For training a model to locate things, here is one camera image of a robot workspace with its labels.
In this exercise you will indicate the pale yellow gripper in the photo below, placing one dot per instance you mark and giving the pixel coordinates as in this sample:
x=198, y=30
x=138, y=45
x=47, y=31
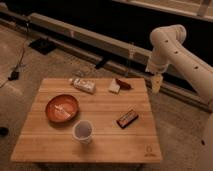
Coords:
x=156, y=82

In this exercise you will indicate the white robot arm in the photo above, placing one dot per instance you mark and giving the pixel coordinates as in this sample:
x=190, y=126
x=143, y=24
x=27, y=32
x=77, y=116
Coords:
x=168, y=49

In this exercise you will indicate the dark red cloth piece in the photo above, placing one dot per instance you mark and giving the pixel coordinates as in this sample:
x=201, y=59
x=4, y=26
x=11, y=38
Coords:
x=123, y=85

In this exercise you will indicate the white sponge block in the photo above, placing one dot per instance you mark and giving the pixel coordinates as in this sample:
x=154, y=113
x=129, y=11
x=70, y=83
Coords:
x=114, y=87

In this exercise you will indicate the wooden table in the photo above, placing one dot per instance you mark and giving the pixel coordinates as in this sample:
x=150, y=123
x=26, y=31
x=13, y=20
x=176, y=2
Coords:
x=109, y=128

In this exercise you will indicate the orange-brown bowl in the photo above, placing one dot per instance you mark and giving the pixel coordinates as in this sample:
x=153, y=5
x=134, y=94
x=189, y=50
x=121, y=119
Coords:
x=62, y=108

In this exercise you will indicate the black floor plate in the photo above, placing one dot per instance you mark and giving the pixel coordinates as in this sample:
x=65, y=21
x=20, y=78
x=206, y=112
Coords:
x=43, y=46

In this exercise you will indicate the long grey rail beam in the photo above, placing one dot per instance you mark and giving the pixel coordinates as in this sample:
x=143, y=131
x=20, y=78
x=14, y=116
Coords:
x=130, y=52

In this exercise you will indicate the black bracket on floor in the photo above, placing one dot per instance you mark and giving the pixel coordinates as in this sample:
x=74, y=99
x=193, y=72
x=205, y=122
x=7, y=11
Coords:
x=102, y=63

